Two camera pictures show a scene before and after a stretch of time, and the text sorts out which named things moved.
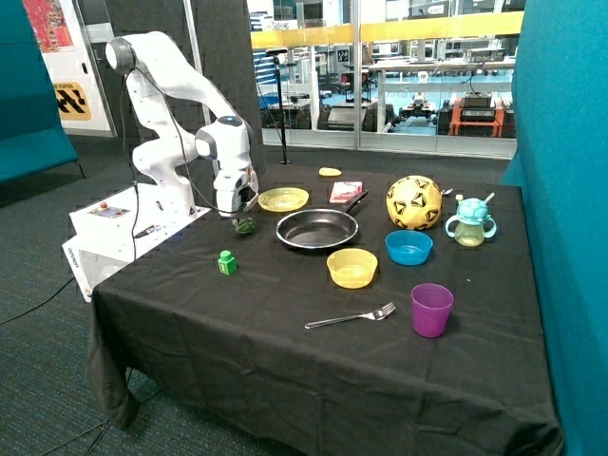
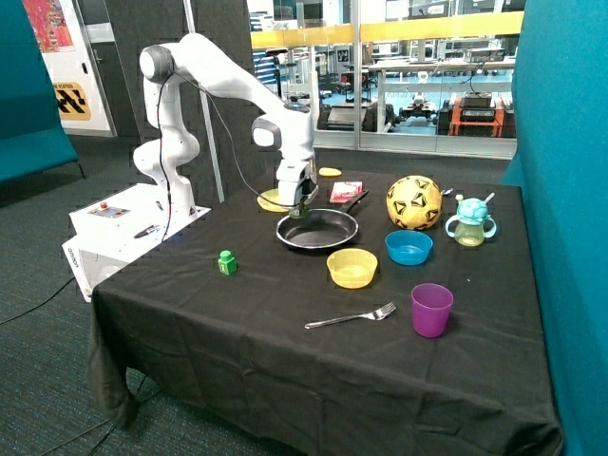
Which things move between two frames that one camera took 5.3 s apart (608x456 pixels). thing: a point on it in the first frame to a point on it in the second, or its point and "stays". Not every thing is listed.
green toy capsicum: [246, 226] to [300, 212]
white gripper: [237, 192] to [297, 183]
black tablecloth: [343, 311] stays
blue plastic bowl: [408, 247] stays
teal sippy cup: [471, 222] stays
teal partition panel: [561, 165] stays
